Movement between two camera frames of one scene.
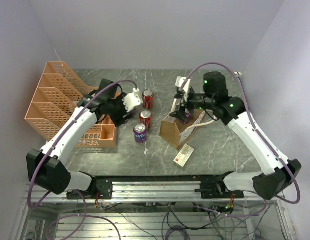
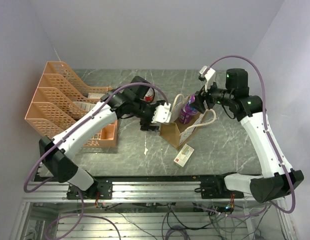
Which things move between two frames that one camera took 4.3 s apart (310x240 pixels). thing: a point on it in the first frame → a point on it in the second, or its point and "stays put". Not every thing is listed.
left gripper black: [120, 119] → [146, 124]
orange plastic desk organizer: [59, 93] stays put
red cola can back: [148, 97] stays put
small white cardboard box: [183, 156] stays put
